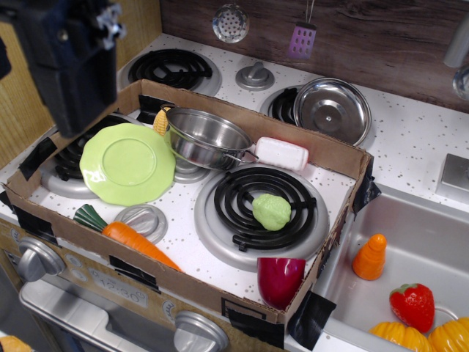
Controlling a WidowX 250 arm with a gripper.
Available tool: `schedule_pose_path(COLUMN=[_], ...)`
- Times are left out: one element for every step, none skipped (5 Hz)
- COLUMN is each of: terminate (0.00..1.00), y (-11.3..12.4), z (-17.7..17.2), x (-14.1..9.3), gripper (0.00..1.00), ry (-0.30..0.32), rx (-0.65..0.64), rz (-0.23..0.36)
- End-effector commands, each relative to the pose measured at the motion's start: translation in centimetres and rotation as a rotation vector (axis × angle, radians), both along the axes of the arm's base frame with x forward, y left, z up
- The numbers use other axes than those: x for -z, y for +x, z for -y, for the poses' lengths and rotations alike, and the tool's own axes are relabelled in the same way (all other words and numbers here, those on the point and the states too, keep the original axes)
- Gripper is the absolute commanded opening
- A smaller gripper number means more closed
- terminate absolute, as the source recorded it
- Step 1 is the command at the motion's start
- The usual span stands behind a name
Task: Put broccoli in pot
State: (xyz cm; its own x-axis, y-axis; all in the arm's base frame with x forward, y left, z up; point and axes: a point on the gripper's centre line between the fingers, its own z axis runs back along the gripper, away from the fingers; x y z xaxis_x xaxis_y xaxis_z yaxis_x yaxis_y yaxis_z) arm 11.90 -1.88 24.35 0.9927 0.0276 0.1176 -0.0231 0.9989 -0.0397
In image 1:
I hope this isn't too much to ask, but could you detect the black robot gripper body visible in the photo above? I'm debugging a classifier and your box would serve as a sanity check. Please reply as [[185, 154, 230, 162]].
[[1, 1, 127, 138]]

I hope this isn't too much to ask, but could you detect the light green toy broccoli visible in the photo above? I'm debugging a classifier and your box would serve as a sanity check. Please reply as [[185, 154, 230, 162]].
[[252, 194, 292, 231]]

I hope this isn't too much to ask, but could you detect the stainless steel pot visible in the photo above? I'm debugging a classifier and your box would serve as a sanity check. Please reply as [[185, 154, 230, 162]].
[[164, 107, 259, 170]]

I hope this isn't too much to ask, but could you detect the steel pot lid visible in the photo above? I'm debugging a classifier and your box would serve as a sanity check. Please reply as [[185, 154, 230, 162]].
[[293, 77, 372, 146]]

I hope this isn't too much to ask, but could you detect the back left black burner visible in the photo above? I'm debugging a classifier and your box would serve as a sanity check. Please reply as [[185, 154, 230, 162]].
[[117, 48, 222, 97]]

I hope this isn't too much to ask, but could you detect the black burner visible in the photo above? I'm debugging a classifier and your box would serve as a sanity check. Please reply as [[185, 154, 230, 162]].
[[259, 85, 302, 125], [117, 48, 222, 97], [194, 166, 329, 272], [40, 113, 144, 199]]

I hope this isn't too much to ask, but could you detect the yellow toy corn cob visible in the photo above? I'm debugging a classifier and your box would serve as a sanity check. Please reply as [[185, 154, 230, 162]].
[[152, 106, 171, 136]]

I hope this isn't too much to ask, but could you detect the front left black burner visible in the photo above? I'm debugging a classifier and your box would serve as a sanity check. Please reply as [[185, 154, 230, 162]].
[[40, 113, 144, 199]]

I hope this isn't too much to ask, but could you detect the light green plate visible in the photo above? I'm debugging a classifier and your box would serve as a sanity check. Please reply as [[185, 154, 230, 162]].
[[80, 123, 176, 206]]

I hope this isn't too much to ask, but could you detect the hanging metal strainer ladle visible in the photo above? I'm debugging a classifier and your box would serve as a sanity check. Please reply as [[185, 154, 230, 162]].
[[212, 2, 250, 44]]

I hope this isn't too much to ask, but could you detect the middle grey stove knob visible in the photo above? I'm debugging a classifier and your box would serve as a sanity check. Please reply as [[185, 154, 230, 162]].
[[174, 158, 210, 184]]

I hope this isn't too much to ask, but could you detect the grey stove knob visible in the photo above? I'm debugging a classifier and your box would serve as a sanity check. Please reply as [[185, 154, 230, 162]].
[[174, 158, 210, 184], [114, 205, 168, 244], [235, 62, 275, 91]]

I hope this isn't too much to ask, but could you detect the back grey stove knob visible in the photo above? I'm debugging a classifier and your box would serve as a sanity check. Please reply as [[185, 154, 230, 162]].
[[235, 62, 275, 91]]

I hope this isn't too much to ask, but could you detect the front grey stove knob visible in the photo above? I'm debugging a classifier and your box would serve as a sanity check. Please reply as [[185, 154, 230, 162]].
[[114, 205, 168, 244]]

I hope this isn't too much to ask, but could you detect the back right black burner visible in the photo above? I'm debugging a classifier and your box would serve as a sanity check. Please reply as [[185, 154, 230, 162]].
[[259, 85, 302, 125]]

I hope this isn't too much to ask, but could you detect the left oven control knob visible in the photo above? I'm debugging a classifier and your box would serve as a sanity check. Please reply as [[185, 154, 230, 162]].
[[18, 237, 66, 282]]

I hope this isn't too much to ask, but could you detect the oven control knob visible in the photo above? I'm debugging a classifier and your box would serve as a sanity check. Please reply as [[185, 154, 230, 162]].
[[173, 311, 229, 352], [18, 237, 66, 282]]

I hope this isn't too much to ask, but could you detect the hanging purple spatula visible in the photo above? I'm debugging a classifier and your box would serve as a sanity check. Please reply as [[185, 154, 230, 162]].
[[287, 0, 317, 60]]

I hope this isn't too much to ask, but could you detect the front right black burner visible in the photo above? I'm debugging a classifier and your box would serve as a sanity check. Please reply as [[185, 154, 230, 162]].
[[194, 166, 329, 272]]

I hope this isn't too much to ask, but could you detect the orange object bottom left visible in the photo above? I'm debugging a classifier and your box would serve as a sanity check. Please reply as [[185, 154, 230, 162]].
[[0, 335, 32, 352]]

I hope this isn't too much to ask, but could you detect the right oven control knob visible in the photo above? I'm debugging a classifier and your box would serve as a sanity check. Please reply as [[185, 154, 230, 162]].
[[173, 311, 229, 352]]

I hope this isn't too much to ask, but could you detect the dark red cup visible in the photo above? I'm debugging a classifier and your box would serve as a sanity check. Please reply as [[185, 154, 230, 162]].
[[257, 257, 306, 310]]

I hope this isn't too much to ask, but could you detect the small orange toy carrot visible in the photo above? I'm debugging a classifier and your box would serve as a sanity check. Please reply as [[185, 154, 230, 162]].
[[352, 233, 387, 281]]

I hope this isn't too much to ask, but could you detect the silver faucet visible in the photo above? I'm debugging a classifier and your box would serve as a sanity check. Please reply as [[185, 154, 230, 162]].
[[443, 14, 468, 100]]

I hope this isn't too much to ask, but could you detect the grey metal sink basin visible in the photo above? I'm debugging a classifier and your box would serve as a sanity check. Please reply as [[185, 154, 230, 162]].
[[314, 186, 468, 351]]

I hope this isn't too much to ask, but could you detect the red toy strawberry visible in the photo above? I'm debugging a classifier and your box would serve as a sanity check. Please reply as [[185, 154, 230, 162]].
[[389, 283, 435, 334]]

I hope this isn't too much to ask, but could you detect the left orange toy pumpkin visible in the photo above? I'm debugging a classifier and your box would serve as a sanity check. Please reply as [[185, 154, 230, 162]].
[[369, 322, 434, 352]]

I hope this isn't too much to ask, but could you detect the orange toy pumpkin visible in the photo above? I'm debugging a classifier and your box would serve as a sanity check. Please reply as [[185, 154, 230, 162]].
[[369, 322, 434, 352], [428, 317, 468, 352]]

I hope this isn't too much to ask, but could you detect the right orange toy pumpkin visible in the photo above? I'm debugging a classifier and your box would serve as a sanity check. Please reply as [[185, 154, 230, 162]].
[[428, 317, 468, 352]]

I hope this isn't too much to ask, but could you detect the silver oven door handle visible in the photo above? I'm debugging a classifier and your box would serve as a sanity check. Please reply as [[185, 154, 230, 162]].
[[19, 279, 175, 351]]

